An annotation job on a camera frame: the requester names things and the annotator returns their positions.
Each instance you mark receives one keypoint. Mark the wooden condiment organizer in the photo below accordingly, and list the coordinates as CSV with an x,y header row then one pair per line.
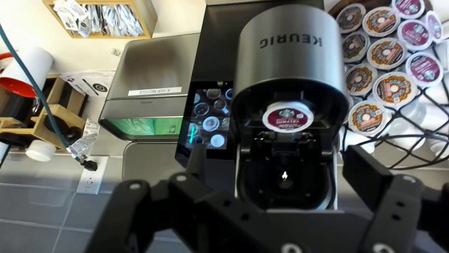
x,y
21,121

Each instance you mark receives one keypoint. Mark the small white lidded cup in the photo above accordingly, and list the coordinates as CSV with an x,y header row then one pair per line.
x,y
41,150

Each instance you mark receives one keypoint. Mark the wooden sugar packet box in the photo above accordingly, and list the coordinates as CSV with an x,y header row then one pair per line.
x,y
104,18

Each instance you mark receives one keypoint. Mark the white coffee pod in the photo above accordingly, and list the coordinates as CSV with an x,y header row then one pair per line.
x,y
288,116

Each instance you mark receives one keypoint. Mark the black wire pod basket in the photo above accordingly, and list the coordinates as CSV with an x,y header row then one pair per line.
x,y
396,73

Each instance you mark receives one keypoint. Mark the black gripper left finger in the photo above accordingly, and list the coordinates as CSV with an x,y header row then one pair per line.
x,y
204,219

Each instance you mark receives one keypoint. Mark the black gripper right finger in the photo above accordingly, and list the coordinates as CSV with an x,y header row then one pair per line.
x,y
401,205

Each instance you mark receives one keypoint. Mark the black Keurig coffee maker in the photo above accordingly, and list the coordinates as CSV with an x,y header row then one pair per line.
x,y
248,56

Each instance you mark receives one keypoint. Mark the white wall outlet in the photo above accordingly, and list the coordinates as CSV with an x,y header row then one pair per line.
x,y
91,175

